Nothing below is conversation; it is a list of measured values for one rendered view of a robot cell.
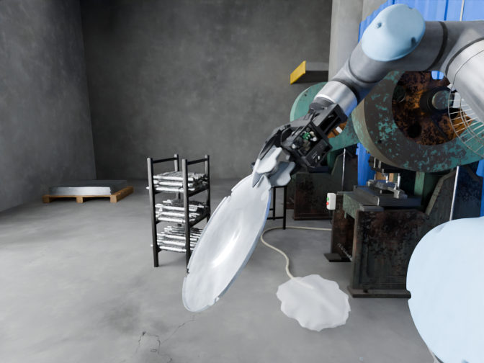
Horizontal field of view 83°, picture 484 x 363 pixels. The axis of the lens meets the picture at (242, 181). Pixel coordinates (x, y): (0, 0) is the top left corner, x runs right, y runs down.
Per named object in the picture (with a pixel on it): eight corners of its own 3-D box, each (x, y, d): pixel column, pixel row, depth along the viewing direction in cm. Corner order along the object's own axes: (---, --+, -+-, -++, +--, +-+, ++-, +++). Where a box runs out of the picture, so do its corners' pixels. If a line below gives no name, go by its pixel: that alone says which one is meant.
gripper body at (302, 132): (288, 142, 47) (332, 93, 48) (267, 141, 55) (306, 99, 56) (313, 172, 50) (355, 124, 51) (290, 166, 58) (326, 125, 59)
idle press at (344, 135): (289, 226, 340) (294, 79, 309) (274, 205, 437) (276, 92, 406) (406, 222, 352) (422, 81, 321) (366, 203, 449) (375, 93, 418)
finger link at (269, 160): (251, 181, 48) (286, 144, 49) (240, 176, 53) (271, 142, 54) (261, 192, 49) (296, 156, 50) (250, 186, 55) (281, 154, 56)
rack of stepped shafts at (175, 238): (194, 274, 225) (190, 159, 208) (148, 266, 239) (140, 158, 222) (215, 253, 265) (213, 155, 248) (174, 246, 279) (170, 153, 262)
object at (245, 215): (276, 251, 35) (271, 248, 35) (171, 341, 48) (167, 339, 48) (269, 152, 60) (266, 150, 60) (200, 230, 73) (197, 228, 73)
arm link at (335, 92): (319, 84, 57) (340, 113, 60) (305, 100, 57) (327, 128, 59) (343, 78, 50) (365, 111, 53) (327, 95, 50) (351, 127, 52)
